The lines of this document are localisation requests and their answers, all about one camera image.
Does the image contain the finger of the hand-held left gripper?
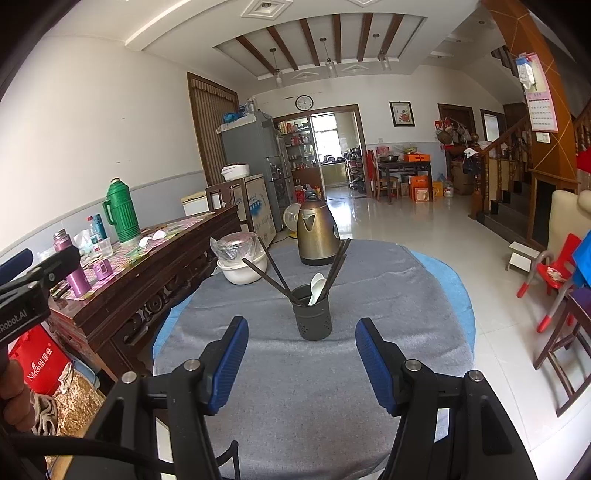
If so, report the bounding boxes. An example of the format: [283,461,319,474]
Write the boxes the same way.
[0,249,34,284]
[25,247,82,291]

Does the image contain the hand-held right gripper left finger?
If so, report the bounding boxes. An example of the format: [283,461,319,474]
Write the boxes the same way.
[78,316,250,480]

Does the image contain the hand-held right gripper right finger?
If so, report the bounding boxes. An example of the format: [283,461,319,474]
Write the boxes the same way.
[355,318,539,480]

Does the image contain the dark grey utensil holder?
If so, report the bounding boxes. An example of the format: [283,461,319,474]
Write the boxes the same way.
[290,284,334,341]

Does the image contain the dark chopstick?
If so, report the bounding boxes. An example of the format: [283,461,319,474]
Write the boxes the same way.
[242,257,296,303]
[325,238,350,296]
[256,236,291,296]
[323,251,348,298]

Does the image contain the white spoon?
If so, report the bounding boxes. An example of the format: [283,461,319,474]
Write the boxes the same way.
[308,272,326,306]

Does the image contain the person's left hand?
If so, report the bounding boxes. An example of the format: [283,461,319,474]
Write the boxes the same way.
[0,362,33,432]

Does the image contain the purple bottle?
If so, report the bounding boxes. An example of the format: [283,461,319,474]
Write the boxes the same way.
[52,229,93,298]

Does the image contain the red paper bag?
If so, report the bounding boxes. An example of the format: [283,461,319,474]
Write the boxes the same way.
[8,325,75,398]

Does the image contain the grey tablecloth round table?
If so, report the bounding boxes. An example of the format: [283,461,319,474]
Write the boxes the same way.
[152,239,476,480]

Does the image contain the green thermos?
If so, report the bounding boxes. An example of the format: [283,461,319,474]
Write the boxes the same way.
[102,178,141,244]

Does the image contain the dark wooden sideboard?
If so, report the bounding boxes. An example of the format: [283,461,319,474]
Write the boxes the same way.
[46,205,241,384]

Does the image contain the white bowl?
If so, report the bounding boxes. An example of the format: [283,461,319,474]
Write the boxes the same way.
[217,256,269,285]

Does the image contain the bin of beige grain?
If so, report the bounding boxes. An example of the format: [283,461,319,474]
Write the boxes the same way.
[32,364,105,437]

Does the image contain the blue round table mat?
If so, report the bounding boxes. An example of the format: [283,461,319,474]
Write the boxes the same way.
[151,247,477,370]

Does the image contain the plastic-covered bowl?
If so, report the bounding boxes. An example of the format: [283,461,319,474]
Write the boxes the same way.
[210,232,260,268]

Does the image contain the pink floral table cover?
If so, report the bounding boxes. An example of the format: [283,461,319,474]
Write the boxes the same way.
[46,216,218,301]

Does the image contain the gold electric kettle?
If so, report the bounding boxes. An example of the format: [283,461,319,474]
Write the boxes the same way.
[296,193,340,267]

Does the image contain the cream box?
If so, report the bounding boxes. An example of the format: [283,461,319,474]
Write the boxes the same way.
[181,195,211,217]

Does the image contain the white floor fan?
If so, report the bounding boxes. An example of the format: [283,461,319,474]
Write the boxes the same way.
[281,203,304,240]

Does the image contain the white chest freezer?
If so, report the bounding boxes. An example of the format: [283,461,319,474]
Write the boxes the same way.
[231,173,278,234]

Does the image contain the wooden chair with slatted back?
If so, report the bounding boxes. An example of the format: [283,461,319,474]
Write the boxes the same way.
[205,178,254,232]

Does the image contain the white step stool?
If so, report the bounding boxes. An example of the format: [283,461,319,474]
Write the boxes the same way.
[505,241,543,271]

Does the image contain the dark wooden chair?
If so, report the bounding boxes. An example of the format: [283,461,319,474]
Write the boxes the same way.
[533,286,591,418]

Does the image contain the small wooden table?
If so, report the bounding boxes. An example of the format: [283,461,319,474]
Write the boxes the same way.
[376,154,435,201]

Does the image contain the red plastic chair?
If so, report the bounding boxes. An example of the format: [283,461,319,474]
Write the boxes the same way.
[516,233,583,333]

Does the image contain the brown wooden door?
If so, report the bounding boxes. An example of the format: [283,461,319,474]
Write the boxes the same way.
[187,72,241,188]

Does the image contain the wooden staircase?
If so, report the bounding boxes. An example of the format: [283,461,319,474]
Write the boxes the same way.
[468,115,583,250]

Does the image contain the grey refrigerator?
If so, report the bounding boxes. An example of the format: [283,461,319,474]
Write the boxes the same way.
[217,111,296,232]

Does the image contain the kitchen storage shelf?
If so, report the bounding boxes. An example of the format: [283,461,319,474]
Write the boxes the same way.
[277,117,319,185]

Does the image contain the cream armchair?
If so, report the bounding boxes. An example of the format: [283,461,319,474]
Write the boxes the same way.
[551,188,591,264]

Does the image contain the black cable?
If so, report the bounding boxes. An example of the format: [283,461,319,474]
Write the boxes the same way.
[0,431,178,480]

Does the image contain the framed wall picture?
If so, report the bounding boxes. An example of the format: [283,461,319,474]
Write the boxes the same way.
[389,102,415,127]

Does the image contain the pink wall calendar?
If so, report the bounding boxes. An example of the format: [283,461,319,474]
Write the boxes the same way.
[513,53,555,134]

